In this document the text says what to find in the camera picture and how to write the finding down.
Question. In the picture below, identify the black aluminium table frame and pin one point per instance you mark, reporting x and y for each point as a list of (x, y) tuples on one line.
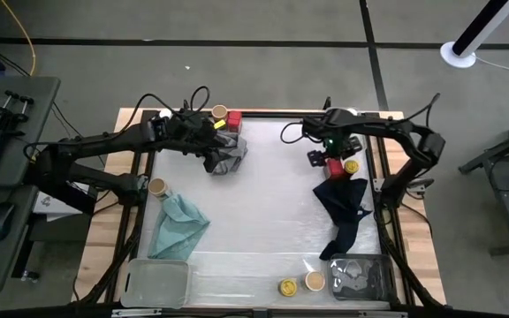
[(272, 115)]

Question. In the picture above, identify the red-lid spice jar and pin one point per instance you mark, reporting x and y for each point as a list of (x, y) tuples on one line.
[(335, 168), (234, 119)]

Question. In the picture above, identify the clear bin with dark contents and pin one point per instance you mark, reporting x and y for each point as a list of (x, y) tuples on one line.
[(360, 278)]

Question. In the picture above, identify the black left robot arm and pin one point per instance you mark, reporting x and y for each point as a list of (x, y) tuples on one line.
[(95, 141)]

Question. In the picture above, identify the teal cloth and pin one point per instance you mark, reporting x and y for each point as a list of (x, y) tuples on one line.
[(177, 229)]

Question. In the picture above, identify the black pole on white base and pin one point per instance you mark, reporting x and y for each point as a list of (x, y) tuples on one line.
[(480, 26)]

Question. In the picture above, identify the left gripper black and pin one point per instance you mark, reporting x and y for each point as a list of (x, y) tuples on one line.
[(197, 132)]

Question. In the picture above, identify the tan-topped white-lid spice jar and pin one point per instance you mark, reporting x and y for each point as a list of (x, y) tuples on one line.
[(219, 112), (314, 281), (158, 187)]

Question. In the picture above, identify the grey desk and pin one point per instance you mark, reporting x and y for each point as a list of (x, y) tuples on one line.
[(38, 101)]

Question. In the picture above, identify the yellow-lid spice jar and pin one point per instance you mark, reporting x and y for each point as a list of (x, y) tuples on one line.
[(288, 287), (351, 166)]

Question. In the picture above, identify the black computer mouse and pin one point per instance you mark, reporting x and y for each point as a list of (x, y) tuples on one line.
[(0, 221)]

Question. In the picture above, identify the silver metal bracket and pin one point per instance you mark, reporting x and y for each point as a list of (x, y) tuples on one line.
[(135, 312)]

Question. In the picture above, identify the white glossy table sheet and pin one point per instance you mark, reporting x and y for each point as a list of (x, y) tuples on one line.
[(263, 199)]

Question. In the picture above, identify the black clamp stand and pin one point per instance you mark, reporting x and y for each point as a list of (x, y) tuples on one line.
[(11, 115)]

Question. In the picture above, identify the grey cloth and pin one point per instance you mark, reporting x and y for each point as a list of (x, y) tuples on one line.
[(234, 156)]

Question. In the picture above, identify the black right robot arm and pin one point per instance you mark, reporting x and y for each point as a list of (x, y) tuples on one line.
[(391, 128)]

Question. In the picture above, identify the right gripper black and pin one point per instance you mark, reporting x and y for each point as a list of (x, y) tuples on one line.
[(335, 148)]

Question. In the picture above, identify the black caster wheel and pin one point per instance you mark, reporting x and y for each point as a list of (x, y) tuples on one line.
[(30, 276)]

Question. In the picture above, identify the navy blue cloth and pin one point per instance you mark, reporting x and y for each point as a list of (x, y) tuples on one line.
[(343, 199)]

